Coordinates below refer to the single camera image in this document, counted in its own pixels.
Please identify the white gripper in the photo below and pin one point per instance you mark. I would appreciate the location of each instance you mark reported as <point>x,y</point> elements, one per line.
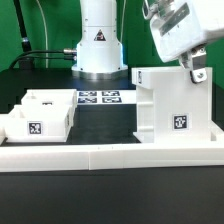
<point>179,27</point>

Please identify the white drawer cabinet housing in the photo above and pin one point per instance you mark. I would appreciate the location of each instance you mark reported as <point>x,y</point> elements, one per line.
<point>172,109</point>

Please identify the white front drawer box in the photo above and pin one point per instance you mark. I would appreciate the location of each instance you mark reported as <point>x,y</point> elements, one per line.
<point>38,124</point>

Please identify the white drawer box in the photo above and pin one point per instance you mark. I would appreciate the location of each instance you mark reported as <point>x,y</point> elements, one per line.
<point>38,124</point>
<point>50,97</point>

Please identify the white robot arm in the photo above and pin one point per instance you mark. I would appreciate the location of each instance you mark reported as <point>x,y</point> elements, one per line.
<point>99,50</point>

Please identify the white rear drawer box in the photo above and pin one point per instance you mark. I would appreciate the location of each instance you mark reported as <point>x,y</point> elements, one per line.
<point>50,97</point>

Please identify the fiducial marker sheet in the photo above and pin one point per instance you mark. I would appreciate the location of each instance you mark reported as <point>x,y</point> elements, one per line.
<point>106,97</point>

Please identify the black pole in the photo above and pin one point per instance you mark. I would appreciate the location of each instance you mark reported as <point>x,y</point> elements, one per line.
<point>26,46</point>

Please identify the white fence wall frame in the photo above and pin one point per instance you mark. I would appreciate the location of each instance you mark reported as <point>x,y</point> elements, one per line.
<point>112,156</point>

